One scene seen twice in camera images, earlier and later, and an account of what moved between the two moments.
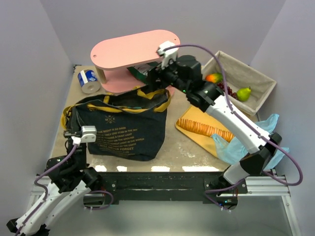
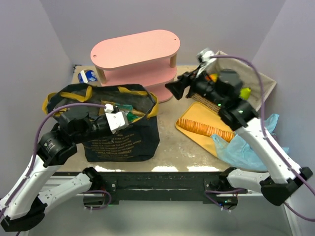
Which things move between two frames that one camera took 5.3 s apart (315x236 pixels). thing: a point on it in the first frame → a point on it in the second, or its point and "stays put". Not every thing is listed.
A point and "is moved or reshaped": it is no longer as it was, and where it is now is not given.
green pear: x=243 y=94 stays put
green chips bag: x=141 y=72 → x=131 y=117
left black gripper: x=70 y=134 → x=102 y=123
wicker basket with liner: x=240 y=75 stays put
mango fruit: x=214 y=77 stays put
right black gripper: x=153 y=75 → x=188 y=85
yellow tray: x=206 y=142 stays put
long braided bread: x=204 y=129 stays put
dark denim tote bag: x=130 y=126 is moved or reshaped
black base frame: x=163 y=186 stays put
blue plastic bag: x=233 y=151 stays put
